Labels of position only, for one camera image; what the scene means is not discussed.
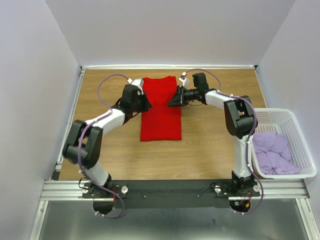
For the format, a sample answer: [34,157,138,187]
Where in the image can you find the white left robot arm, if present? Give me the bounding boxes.
[62,94,152,198]

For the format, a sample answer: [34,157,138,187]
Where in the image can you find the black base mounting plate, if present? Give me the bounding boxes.
[78,179,260,209]

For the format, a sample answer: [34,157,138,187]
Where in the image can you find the lavender t-shirt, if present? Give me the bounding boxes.
[252,130,300,175]

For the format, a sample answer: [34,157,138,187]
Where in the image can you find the red t-shirt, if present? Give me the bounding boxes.
[140,76,182,142]

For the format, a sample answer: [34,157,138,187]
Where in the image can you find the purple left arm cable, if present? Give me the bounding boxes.
[77,73,133,219]

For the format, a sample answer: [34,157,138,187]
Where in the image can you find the aluminium frame rail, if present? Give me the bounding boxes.
[40,179,310,201]

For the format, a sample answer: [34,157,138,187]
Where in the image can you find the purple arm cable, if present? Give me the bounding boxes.
[77,73,133,219]
[184,68,264,216]

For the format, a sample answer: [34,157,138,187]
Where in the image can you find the white plastic laundry basket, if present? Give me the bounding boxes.
[251,108,317,180]

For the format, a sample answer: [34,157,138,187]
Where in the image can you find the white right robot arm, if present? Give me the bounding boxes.
[168,86,258,196]

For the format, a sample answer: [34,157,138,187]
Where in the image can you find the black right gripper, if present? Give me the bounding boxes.
[166,85,198,108]

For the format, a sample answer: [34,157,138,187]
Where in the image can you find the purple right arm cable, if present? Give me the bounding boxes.
[184,68,264,216]

